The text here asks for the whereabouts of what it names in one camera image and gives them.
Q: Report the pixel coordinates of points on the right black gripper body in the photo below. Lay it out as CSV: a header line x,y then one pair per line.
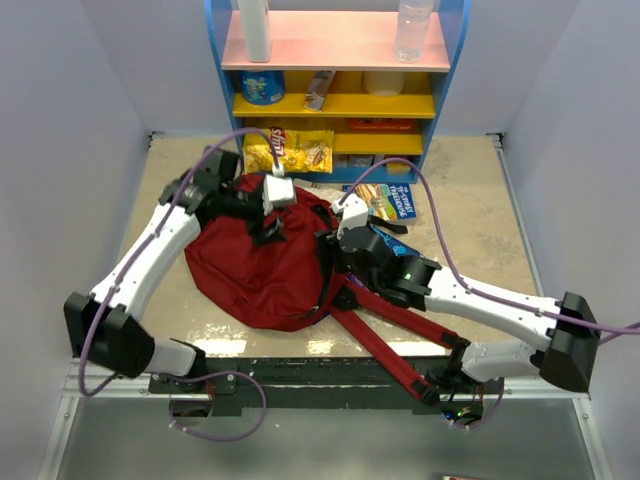
x,y
342,266

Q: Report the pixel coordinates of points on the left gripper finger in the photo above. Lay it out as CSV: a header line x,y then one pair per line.
x,y
255,227
274,227

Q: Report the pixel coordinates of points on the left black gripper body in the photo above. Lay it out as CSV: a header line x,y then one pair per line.
x,y
239,205

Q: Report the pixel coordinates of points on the red backpack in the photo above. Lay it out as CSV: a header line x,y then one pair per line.
x,y
279,286

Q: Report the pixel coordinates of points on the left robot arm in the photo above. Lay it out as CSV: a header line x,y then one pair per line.
x,y
104,325

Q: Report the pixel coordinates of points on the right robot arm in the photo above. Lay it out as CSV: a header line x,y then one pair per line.
x,y
556,339

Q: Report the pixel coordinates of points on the yellow Lays chips bag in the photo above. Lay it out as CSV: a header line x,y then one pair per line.
x,y
298,151

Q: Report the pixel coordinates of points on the purple book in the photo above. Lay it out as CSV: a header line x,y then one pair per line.
x,y
353,279

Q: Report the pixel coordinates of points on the blue pencil case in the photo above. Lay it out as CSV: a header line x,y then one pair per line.
x,y
397,246

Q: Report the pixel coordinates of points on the blue Treehouse book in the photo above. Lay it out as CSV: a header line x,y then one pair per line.
x,y
393,202

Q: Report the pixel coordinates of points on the white coffee cover book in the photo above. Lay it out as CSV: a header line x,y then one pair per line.
x,y
325,191

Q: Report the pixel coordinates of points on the yellow small box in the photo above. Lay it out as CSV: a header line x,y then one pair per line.
x,y
399,168

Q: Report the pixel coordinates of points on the white small carton boxes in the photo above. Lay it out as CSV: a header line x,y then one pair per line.
x,y
356,160

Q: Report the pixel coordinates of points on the blue snack canister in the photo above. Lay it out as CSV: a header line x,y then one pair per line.
x,y
262,88

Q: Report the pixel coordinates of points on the red flat snack box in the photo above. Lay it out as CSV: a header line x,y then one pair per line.
x,y
381,124

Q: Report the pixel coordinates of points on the brown wrapped snack bar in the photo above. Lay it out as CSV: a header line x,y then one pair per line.
x,y
318,90

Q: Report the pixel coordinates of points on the cream white jar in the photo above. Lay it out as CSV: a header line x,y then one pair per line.
x,y
383,83

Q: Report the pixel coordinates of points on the blue shelf unit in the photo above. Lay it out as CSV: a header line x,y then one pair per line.
x,y
349,43

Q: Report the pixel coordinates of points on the white tall bottle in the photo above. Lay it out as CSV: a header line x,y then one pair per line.
x,y
255,23

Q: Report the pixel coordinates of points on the clear plastic water bottle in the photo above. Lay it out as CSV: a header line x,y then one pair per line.
x,y
413,21

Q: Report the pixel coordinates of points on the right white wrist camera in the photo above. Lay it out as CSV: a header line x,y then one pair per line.
x,y
353,213

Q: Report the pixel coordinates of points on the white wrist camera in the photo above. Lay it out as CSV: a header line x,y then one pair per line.
x,y
278,190
353,213

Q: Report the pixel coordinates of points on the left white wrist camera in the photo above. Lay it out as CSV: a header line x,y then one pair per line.
x,y
278,190

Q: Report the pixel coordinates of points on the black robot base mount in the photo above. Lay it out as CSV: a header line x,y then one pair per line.
x,y
350,383

